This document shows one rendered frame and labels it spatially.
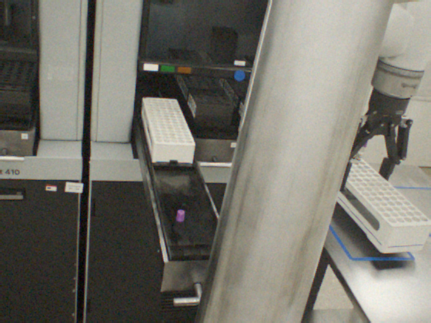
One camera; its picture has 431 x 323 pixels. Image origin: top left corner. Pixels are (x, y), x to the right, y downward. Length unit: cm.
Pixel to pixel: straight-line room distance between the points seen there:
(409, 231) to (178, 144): 54
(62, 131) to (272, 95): 104
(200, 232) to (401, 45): 52
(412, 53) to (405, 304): 45
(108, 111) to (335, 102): 102
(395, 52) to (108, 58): 72
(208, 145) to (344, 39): 99
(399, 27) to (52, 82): 85
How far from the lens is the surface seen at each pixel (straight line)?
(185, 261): 88
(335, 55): 38
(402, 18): 94
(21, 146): 131
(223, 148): 136
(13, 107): 135
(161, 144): 113
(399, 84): 98
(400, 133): 109
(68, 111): 136
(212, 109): 138
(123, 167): 133
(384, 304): 90
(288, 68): 38
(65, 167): 133
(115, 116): 136
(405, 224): 97
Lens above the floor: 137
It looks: 27 degrees down
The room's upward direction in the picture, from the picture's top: 10 degrees clockwise
